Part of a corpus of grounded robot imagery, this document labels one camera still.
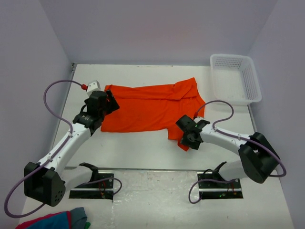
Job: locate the orange t shirt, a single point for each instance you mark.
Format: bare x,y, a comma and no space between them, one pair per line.
152,108

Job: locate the white plastic basket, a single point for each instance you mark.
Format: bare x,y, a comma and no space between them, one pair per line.
234,79

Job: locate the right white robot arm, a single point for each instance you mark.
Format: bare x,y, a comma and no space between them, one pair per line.
257,159

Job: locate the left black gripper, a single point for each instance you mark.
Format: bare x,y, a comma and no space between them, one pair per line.
111,100

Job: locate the grey folded t shirt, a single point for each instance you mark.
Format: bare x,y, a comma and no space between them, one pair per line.
78,218

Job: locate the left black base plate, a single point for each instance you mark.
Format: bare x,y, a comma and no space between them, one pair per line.
103,190

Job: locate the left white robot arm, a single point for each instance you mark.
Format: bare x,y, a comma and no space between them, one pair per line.
46,181

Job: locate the teal folded t shirt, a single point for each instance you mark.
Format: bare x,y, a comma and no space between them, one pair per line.
54,220

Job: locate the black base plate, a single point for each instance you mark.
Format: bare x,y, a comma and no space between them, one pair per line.
212,190
103,190

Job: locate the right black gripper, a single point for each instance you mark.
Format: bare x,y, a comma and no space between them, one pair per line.
185,130

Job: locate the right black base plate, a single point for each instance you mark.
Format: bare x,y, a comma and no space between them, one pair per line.
212,190

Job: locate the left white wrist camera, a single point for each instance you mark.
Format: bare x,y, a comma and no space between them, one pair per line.
93,86

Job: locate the green folded t shirt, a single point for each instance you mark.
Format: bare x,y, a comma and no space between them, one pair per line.
87,225

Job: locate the pink folded t shirt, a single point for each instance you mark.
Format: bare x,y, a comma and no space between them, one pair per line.
35,220

